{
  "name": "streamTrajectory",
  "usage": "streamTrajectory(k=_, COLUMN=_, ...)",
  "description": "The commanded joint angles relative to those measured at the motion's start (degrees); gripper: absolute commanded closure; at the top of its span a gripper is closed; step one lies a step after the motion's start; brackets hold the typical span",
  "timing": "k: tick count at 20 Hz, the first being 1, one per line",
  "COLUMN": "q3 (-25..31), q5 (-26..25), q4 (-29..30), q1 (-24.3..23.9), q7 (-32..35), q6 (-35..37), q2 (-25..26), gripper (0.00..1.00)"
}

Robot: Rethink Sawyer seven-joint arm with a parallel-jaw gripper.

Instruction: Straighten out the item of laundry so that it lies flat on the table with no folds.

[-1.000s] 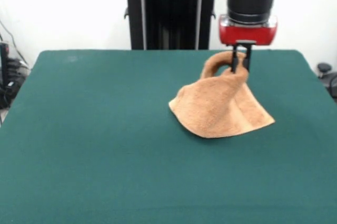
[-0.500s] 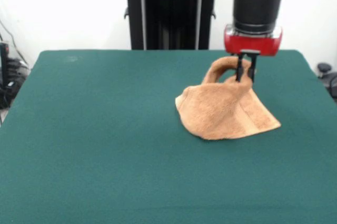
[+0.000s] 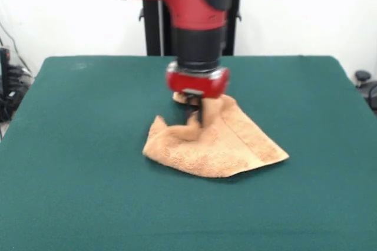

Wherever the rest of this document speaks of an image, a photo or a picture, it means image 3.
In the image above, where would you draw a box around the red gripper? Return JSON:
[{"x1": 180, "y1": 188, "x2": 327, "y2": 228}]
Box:
[{"x1": 165, "y1": 61, "x2": 231, "y2": 130}]

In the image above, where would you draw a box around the tan terry cloth towel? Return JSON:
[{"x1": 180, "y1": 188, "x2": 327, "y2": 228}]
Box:
[{"x1": 142, "y1": 91, "x2": 290, "y2": 179}]

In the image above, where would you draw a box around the dark green table cloth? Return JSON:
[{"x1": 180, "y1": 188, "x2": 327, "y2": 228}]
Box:
[{"x1": 0, "y1": 55, "x2": 377, "y2": 251}]

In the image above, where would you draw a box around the black plug bundle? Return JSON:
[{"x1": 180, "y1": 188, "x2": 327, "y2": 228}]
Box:
[{"x1": 7, "y1": 65, "x2": 34, "y2": 87}]

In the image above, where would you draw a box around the black upright device, red light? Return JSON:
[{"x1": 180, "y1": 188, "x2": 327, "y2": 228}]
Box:
[{"x1": 0, "y1": 47, "x2": 12, "y2": 122}]

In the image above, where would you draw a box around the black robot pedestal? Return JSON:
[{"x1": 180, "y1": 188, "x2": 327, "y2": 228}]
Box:
[{"x1": 138, "y1": 0, "x2": 256, "y2": 57}]

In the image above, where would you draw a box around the grey cable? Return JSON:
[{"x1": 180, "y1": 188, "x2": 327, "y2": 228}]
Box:
[{"x1": 0, "y1": 22, "x2": 32, "y2": 74}]

